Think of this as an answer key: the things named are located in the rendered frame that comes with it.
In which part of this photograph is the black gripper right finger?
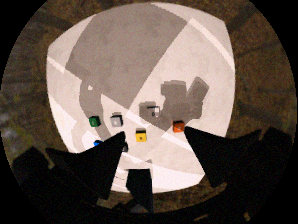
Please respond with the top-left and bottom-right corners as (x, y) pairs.
(184, 125), (262, 189)

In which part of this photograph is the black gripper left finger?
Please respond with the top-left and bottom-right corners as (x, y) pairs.
(45, 132), (126, 200)

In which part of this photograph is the small orange block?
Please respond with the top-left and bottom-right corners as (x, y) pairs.
(172, 120), (185, 132)

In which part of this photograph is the green block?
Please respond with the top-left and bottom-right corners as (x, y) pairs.
(89, 116), (101, 127)

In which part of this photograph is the blue block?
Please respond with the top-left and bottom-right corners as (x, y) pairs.
(93, 140), (102, 147)

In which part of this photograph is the small yellow block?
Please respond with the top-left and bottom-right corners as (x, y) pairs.
(136, 129), (146, 143)

